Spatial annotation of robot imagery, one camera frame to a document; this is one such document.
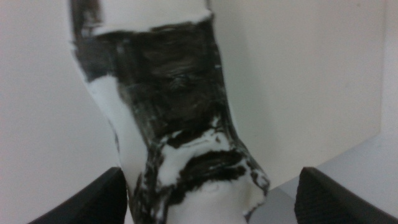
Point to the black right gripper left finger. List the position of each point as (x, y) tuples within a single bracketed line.
[(93, 202)]

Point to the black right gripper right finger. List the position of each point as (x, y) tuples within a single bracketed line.
[(329, 202)]

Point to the white and black shoe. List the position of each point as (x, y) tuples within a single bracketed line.
[(174, 93)]

